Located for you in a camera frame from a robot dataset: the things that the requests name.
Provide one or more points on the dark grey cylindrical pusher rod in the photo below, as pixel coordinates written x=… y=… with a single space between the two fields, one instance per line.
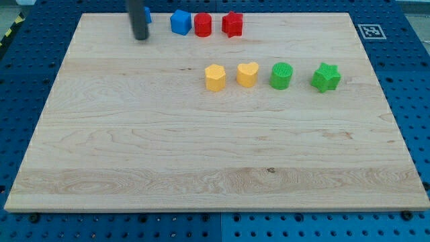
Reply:
x=137 y=16

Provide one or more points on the blue triangle block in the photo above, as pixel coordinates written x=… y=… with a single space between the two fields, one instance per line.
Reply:
x=148 y=15

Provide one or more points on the blue cube block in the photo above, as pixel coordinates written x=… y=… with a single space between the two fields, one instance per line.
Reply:
x=181 y=22

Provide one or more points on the red cylinder block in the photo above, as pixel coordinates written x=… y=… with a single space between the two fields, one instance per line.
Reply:
x=203 y=24

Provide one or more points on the red star block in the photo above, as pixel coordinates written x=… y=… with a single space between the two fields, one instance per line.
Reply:
x=232 y=24

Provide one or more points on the yellow pentagon block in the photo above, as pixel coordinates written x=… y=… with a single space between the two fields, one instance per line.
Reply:
x=215 y=76

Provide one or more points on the yellow heart block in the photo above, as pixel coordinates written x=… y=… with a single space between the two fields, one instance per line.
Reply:
x=247 y=74

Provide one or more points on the green cylinder block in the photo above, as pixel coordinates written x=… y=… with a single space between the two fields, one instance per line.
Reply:
x=281 y=75

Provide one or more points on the light wooden board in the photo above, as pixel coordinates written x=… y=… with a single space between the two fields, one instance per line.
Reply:
x=129 y=126

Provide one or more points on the green star block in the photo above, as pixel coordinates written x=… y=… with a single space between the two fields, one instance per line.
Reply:
x=326 y=77

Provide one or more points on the white fiducial marker tag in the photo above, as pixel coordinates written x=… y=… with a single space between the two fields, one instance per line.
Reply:
x=371 y=31

